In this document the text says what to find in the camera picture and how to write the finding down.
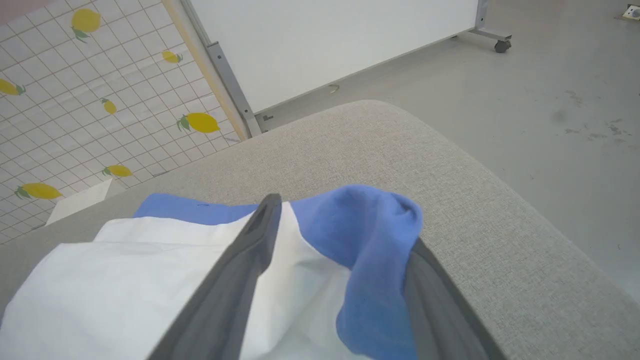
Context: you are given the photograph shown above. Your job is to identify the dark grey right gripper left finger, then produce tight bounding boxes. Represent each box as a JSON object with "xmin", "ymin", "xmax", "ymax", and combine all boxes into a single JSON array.
[{"xmin": 147, "ymin": 194, "xmax": 284, "ymax": 360}]

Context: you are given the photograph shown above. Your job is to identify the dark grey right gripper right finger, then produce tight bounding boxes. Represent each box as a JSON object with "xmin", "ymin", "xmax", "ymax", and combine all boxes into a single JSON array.
[{"xmin": 404, "ymin": 239, "xmax": 507, "ymax": 360}]

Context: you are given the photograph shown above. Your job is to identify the white and blue garment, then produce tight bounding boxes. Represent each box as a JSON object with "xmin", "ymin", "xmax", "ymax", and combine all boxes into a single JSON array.
[{"xmin": 0, "ymin": 184, "xmax": 425, "ymax": 360}]

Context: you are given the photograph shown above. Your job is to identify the white box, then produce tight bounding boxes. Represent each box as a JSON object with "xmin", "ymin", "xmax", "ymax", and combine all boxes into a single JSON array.
[{"xmin": 45, "ymin": 177, "xmax": 128, "ymax": 227}]

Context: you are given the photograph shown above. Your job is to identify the light grey fabric sofa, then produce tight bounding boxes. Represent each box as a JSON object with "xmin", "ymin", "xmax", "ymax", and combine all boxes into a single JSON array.
[{"xmin": 0, "ymin": 99, "xmax": 640, "ymax": 360}]

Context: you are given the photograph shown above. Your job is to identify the lemon print tiled panel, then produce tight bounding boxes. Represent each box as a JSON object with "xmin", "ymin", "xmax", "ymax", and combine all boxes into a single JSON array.
[{"xmin": 0, "ymin": 0, "xmax": 251, "ymax": 246}]

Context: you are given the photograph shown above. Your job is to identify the white partition with grey frame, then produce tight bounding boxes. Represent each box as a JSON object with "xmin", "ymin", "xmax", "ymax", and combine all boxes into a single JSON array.
[{"xmin": 179, "ymin": 0, "xmax": 513, "ymax": 138}]

